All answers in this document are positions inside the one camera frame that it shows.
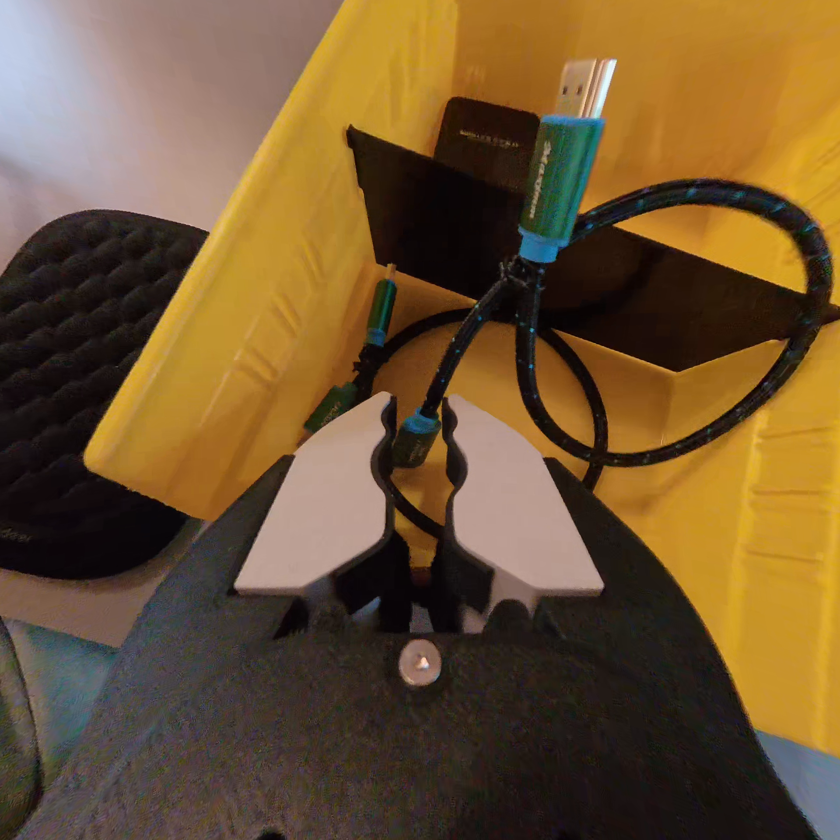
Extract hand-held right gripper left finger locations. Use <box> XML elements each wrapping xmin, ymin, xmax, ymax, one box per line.
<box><xmin>233</xmin><ymin>392</ymin><xmax>413</xmax><ymax>634</ymax></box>

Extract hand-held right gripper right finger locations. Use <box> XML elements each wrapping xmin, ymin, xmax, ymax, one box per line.
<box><xmin>430</xmin><ymin>394</ymin><xmax>606</xmax><ymax>634</ymax></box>

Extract black braided HDMI cable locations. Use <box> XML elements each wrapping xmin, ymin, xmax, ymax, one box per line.
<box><xmin>392</xmin><ymin>58</ymin><xmax>834</xmax><ymax>470</ymax></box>
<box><xmin>303</xmin><ymin>262</ymin><xmax>610</xmax><ymax>542</ymax></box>

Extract yellow plastic bin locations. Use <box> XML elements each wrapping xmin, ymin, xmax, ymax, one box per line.
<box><xmin>84</xmin><ymin>0</ymin><xmax>840</xmax><ymax>756</ymax></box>

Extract black square HDMI adapter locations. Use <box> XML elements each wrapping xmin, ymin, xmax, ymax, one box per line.
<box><xmin>434</xmin><ymin>97</ymin><xmax>542</xmax><ymax>191</ymax></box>

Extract black mesh pad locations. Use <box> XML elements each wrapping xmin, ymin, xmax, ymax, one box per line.
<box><xmin>0</xmin><ymin>210</ymin><xmax>211</xmax><ymax>580</ymax></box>

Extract black bin divider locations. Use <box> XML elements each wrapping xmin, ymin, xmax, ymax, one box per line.
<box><xmin>346</xmin><ymin>125</ymin><xmax>840</xmax><ymax>373</ymax></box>

